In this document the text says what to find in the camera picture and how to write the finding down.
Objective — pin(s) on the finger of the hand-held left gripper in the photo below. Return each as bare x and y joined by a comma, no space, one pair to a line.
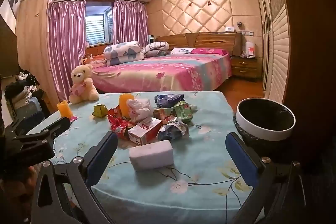
55,126
34,148

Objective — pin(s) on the blue suitcase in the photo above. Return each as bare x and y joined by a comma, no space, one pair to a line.
32,109

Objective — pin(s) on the silver wrapper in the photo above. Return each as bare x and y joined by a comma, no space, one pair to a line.
172,130

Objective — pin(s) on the pink pillow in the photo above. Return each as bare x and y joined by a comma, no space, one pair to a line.
210,50

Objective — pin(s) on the white box with orange label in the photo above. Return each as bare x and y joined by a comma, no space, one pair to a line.
250,49

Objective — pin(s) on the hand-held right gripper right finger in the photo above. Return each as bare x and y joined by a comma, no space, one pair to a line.
241,158

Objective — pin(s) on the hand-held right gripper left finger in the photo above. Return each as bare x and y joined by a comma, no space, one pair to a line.
102,158

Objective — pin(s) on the pile of clothes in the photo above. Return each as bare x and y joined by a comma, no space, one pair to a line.
23,90

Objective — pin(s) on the light wooden wardrobe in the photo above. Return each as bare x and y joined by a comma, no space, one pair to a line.
31,43

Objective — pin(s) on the narrow pink satin curtain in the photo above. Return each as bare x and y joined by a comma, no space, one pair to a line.
130,22

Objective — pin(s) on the wooden headboard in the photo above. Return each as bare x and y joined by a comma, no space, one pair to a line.
210,39

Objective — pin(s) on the black bin with white rim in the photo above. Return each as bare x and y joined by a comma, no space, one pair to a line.
265,119

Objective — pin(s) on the window with blinds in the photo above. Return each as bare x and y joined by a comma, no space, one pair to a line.
97,24

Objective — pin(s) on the colourful floral packet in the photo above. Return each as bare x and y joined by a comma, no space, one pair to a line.
164,113

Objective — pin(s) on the bed with pink floral sheet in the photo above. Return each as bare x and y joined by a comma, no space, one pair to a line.
162,71

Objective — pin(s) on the light blue floral tablecloth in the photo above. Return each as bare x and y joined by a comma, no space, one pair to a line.
199,150

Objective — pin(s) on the large folded heart-print quilt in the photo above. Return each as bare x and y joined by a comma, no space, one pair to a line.
123,52

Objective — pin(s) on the white foam block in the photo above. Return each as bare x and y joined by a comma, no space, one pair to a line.
152,155

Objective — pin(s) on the white foam wrap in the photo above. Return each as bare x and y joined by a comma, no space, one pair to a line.
139,108

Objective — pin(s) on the orange foam net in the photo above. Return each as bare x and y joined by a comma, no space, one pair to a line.
64,108
124,103

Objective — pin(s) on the blue plastic wrapper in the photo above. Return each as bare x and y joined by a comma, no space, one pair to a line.
168,99

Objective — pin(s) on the white wall switch panel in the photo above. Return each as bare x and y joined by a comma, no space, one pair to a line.
229,28

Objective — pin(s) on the green drink carton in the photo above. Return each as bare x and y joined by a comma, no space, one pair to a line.
185,109

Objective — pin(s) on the wooden nightstand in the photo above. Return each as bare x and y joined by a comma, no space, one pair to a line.
245,67

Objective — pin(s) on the dark screen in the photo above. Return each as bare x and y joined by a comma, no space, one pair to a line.
8,50

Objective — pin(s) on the yellow green wrapper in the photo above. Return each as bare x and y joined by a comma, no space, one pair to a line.
99,110

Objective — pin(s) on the white pillow with blue print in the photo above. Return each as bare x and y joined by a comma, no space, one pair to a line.
181,50

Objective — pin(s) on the red and white box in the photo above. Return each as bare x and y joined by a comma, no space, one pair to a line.
144,132

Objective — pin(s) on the wide pink satin curtain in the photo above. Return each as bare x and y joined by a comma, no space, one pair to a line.
65,43

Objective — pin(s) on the small pink wrapper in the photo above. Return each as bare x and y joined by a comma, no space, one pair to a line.
72,119

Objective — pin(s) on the louvred closet door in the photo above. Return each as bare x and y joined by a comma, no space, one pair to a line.
278,56

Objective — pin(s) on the cream teddy bear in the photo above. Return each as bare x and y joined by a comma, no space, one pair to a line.
84,77

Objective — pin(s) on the red snack wrapper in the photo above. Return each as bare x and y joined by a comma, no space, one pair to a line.
118,125

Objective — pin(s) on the small folded heart-print quilt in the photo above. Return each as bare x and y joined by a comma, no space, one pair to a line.
156,48

